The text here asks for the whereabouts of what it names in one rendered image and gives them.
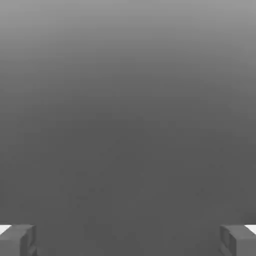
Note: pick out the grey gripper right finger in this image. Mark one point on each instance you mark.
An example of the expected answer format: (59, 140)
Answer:
(240, 241)

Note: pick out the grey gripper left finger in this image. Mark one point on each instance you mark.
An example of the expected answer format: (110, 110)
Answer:
(16, 241)

